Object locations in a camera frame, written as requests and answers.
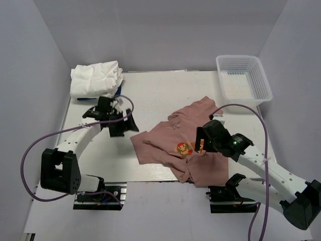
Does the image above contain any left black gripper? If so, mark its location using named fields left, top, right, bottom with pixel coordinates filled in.
left=107, top=108, right=139, bottom=137

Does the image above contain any pink printed t-shirt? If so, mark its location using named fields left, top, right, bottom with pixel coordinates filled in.
left=130, top=96, right=229, bottom=187

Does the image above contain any white t-shirt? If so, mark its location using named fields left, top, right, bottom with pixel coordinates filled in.
left=70, top=61, right=124, bottom=99

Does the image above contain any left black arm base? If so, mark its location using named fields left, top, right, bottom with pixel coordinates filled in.
left=73, top=183, right=127, bottom=211

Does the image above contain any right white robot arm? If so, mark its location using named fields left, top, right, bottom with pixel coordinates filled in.
left=195, top=120, right=320, bottom=230

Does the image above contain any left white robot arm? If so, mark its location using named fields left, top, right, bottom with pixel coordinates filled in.
left=40, top=95, right=139, bottom=200

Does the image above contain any blue folded t-shirt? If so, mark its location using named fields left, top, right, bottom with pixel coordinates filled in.
left=76, top=86, right=122, bottom=101

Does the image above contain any white plastic mesh basket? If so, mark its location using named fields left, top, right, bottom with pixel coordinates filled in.
left=216, top=55, right=273, bottom=106

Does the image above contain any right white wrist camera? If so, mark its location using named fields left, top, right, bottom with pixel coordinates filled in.
left=209, top=110, right=225, bottom=125

